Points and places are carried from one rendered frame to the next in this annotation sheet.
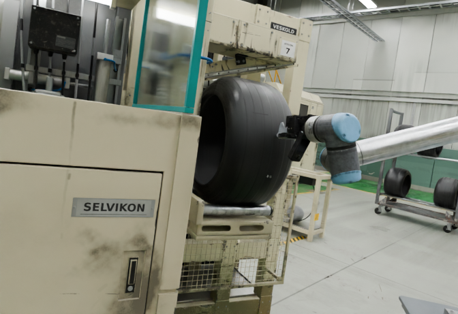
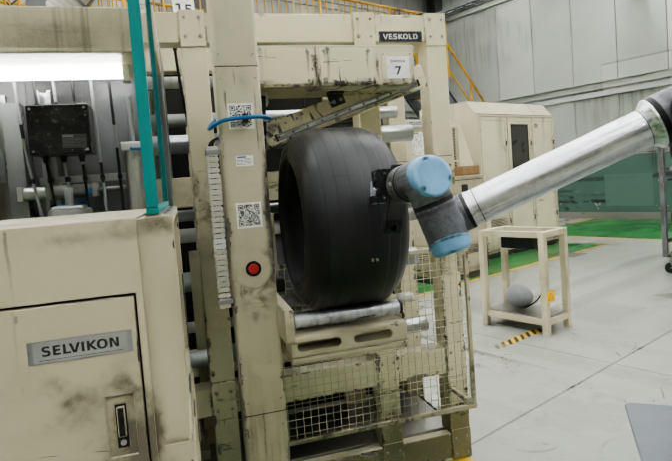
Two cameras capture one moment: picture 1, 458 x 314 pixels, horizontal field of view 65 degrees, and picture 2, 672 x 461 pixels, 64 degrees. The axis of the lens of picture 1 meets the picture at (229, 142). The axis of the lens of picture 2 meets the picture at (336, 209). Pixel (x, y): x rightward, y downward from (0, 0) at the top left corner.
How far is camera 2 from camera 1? 37 cm
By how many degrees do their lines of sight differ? 11
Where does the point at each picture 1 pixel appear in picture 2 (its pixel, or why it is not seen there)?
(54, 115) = not seen: outside the picture
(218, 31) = (287, 70)
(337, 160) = (427, 224)
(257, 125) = (340, 193)
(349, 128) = (432, 176)
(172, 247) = (169, 384)
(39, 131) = not seen: outside the picture
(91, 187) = (46, 328)
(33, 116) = not seen: outside the picture
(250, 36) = (336, 64)
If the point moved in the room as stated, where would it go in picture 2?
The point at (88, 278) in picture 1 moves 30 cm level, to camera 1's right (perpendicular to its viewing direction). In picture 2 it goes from (67, 435) to (252, 439)
